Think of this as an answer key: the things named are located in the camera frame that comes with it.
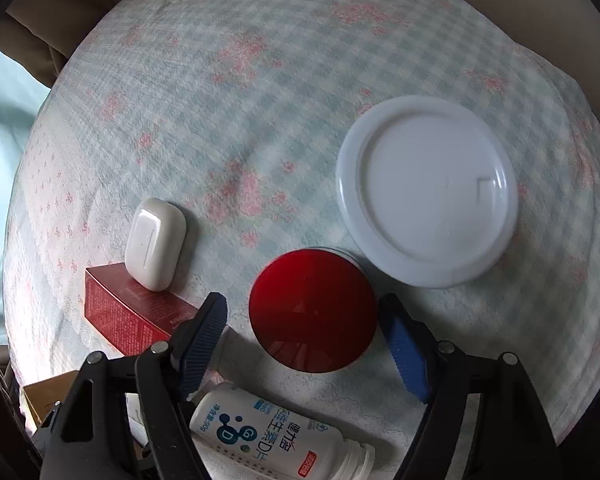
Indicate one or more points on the light blue cloth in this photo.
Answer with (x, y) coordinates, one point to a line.
(5, 185)

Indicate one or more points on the red round jar lid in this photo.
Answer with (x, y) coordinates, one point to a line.
(314, 310)

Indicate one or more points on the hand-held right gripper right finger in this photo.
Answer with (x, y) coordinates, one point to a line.
(405, 345)

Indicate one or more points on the checkered floral blanket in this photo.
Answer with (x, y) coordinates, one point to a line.
(300, 160)

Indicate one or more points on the dark red rectangular box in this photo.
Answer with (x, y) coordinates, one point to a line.
(130, 312)

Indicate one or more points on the white round plastic lid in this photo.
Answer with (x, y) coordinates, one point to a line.
(426, 191)

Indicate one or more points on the beige sofa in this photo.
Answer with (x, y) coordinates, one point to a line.
(55, 10)

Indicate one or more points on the brown cardboard box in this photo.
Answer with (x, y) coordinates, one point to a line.
(42, 395)

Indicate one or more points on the white supplement bottle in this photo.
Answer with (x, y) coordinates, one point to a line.
(275, 435)

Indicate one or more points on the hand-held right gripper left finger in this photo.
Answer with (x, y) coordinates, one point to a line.
(206, 332)

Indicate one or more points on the white earbuds case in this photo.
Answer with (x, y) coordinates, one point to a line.
(155, 244)

